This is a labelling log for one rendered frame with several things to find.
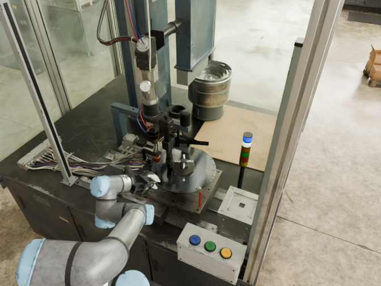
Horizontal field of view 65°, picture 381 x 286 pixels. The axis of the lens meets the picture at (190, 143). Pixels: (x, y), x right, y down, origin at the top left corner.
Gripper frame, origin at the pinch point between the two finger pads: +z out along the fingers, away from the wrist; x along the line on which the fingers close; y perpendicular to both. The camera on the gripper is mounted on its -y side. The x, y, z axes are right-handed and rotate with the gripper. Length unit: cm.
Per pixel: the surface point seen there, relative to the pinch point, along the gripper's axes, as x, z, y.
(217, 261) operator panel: -12.5, 3.1, 43.8
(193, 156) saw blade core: 11.0, 26.1, -2.1
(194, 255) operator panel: -17.1, 1.8, 34.2
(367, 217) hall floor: 3, 180, 81
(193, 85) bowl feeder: 42, 56, -44
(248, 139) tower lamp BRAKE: 34.2, 23.9, 22.1
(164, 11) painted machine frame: 75, 31, -68
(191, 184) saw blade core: 2.9, 13.7, 11.4
